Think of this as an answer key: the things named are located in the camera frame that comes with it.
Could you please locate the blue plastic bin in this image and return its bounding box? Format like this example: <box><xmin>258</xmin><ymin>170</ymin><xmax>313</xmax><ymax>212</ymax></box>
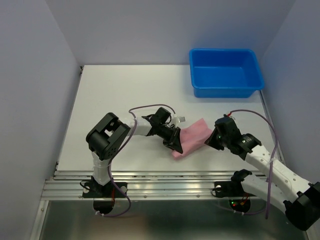
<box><xmin>189</xmin><ymin>48</ymin><xmax>265</xmax><ymax>98</ymax></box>

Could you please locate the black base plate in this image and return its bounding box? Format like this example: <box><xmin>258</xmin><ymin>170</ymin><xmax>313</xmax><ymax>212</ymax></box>
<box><xmin>80</xmin><ymin>181</ymin><xmax>125</xmax><ymax>199</ymax></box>
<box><xmin>210</xmin><ymin>180</ymin><xmax>255</xmax><ymax>198</ymax></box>

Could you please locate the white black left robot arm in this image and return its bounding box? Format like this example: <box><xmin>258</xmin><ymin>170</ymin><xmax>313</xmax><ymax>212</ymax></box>
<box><xmin>81</xmin><ymin>104</ymin><xmax>185</xmax><ymax>197</ymax></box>

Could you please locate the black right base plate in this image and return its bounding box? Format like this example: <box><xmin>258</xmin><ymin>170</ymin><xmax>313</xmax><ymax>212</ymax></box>
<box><xmin>210</xmin><ymin>180</ymin><xmax>255</xmax><ymax>198</ymax></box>

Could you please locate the aluminium mounting rail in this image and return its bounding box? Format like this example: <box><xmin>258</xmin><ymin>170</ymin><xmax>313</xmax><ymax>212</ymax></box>
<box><xmin>40</xmin><ymin>171</ymin><xmax>233</xmax><ymax>201</ymax></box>

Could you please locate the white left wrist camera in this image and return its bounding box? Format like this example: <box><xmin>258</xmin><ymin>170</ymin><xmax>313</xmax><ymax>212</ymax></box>
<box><xmin>173</xmin><ymin>114</ymin><xmax>186</xmax><ymax>124</ymax></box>

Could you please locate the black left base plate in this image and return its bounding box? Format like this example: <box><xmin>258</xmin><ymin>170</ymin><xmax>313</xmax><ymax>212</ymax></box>
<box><xmin>80</xmin><ymin>181</ymin><xmax>125</xmax><ymax>199</ymax></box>

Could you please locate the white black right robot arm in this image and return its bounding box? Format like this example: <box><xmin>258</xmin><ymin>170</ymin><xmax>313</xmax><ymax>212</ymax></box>
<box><xmin>205</xmin><ymin>116</ymin><xmax>320</xmax><ymax>231</ymax></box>

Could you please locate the pink t-shirt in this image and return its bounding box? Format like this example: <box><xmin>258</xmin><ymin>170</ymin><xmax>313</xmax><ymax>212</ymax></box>
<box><xmin>172</xmin><ymin>118</ymin><xmax>213</xmax><ymax>160</ymax></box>

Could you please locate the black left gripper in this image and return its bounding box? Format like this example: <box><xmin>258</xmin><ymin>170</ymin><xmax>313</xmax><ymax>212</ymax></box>
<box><xmin>156</xmin><ymin>124</ymin><xmax>183</xmax><ymax>154</ymax></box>

